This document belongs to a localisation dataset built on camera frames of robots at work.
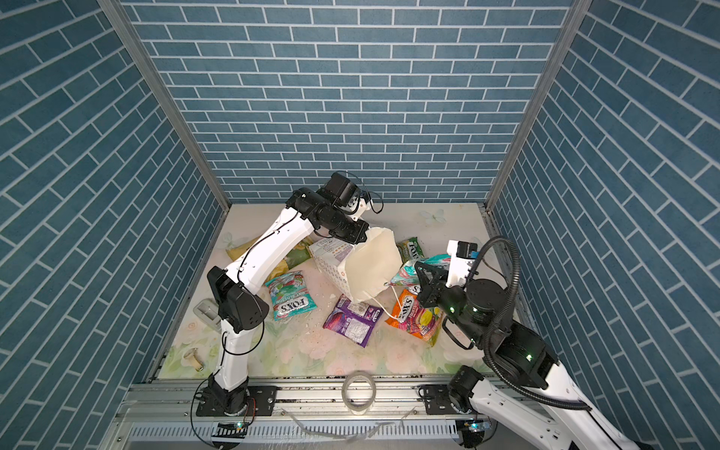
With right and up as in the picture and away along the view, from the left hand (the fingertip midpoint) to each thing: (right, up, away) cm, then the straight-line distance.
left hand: (367, 238), depth 80 cm
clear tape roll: (-2, -44, -9) cm, 45 cm away
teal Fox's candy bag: (-25, -19, +10) cm, 33 cm away
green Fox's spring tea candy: (+15, -5, +22) cm, 27 cm away
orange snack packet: (+13, -24, +7) cm, 29 cm away
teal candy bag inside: (+10, -8, -17) cm, 21 cm away
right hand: (+10, -4, -20) cm, 23 cm away
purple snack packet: (-4, -26, +5) cm, 26 cm away
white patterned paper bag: (-2, -11, +13) cm, 17 cm away
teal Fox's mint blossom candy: (+16, -18, +14) cm, 27 cm away
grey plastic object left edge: (-52, -24, +10) cm, 58 cm away
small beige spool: (-50, -34, 0) cm, 61 cm away
